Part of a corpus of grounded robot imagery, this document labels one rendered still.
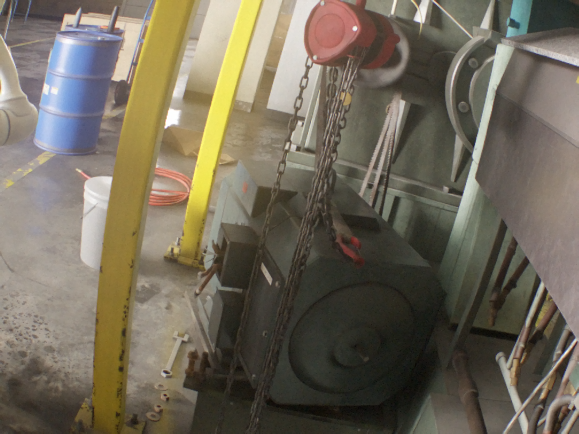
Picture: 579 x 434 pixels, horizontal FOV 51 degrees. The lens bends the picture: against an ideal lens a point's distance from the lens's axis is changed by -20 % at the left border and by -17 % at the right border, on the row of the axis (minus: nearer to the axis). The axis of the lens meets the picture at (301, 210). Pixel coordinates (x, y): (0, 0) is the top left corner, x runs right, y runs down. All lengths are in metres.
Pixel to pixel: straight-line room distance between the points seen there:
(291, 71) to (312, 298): 6.00
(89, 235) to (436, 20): 1.83
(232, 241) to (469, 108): 0.94
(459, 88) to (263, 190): 0.76
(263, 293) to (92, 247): 1.61
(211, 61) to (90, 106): 3.05
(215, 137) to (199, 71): 4.41
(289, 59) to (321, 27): 6.14
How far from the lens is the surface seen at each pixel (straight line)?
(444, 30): 2.54
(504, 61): 2.15
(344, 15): 1.42
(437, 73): 2.49
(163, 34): 1.69
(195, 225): 3.56
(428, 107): 2.56
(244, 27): 3.36
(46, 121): 5.04
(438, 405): 1.67
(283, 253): 1.75
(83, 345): 2.66
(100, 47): 4.88
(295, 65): 7.59
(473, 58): 2.31
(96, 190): 3.19
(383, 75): 2.40
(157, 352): 2.74
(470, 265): 2.08
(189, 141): 5.58
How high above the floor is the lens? 1.41
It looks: 17 degrees down
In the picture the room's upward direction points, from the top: 15 degrees clockwise
